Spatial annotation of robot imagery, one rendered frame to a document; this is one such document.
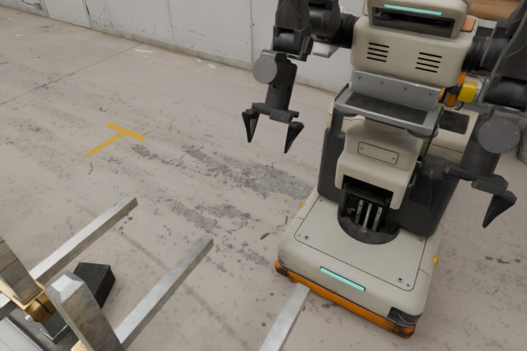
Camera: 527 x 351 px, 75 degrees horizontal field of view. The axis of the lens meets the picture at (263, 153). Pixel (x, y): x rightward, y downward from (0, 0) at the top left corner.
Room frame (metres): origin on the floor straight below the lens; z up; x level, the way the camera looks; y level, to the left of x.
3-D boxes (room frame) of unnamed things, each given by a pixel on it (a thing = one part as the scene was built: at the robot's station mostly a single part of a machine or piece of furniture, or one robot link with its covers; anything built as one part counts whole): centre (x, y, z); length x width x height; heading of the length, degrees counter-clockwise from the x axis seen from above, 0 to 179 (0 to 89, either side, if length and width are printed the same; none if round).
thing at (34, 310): (0.37, 0.49, 0.84); 0.14 x 0.06 x 0.05; 59
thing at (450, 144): (1.13, -0.53, 0.59); 0.55 x 0.34 x 0.83; 59
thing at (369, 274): (1.05, -0.48, 0.16); 0.67 x 0.64 x 0.25; 149
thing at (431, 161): (0.88, -0.45, 0.68); 0.28 x 0.27 x 0.25; 59
